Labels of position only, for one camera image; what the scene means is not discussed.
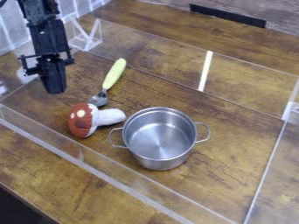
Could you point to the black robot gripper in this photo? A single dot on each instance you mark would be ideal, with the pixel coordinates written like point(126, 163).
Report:
point(53, 51)

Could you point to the green handled metal spoon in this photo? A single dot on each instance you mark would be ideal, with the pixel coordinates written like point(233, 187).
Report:
point(101, 99)

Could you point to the plush brown white mushroom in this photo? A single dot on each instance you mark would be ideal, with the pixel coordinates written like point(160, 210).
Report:
point(86, 117)

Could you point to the stainless steel pot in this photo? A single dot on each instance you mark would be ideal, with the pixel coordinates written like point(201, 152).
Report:
point(160, 135)

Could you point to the black strip on table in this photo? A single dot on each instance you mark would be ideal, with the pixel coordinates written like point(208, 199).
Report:
point(229, 16)

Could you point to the clear acrylic front barrier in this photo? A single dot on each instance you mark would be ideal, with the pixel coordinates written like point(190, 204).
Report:
point(158, 196)

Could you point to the clear acrylic barrier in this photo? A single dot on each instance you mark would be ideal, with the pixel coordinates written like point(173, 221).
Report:
point(276, 204)
point(158, 196)

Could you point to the clear acrylic right barrier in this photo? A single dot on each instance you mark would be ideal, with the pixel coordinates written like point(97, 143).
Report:
point(276, 204)

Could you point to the clear acrylic bracket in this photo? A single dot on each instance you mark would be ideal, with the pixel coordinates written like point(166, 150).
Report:
point(81, 39)

